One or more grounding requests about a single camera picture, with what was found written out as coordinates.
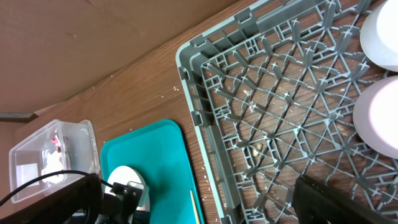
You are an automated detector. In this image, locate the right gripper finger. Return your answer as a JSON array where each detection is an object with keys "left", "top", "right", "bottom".
[{"left": 292, "top": 175, "right": 395, "bottom": 224}]

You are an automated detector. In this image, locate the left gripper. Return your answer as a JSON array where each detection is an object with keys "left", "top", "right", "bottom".
[{"left": 95, "top": 182, "right": 146, "bottom": 224}]

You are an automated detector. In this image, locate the large white plate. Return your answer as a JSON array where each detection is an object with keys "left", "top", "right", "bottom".
[{"left": 107, "top": 166, "right": 150, "bottom": 212}]

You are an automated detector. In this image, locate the wooden chopstick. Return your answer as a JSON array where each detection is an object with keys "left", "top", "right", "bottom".
[{"left": 190, "top": 190, "right": 201, "bottom": 224}]

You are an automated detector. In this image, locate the red snack wrapper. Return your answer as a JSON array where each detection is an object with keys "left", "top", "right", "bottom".
[{"left": 51, "top": 135, "right": 62, "bottom": 152}]

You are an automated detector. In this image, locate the pink white bowl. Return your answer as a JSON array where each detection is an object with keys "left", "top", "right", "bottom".
[{"left": 353, "top": 76, "right": 397, "bottom": 159}]

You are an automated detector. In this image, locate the white tissue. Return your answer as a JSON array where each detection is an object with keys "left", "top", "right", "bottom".
[{"left": 41, "top": 151, "right": 63, "bottom": 184}]

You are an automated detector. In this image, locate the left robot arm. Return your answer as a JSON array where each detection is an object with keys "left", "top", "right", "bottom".
[{"left": 1, "top": 170, "right": 150, "bottom": 224}]

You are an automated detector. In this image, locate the grey dishwasher rack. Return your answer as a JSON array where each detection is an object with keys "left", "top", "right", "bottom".
[{"left": 176, "top": 0, "right": 397, "bottom": 223}]

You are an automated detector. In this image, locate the teal serving tray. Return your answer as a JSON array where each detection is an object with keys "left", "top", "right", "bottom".
[{"left": 100, "top": 119, "right": 204, "bottom": 224}]

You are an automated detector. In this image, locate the clear plastic bin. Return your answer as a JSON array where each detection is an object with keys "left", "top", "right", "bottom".
[{"left": 9, "top": 119, "right": 101, "bottom": 191}]

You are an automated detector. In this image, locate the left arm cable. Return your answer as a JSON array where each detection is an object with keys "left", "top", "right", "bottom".
[{"left": 0, "top": 169, "right": 114, "bottom": 207}]

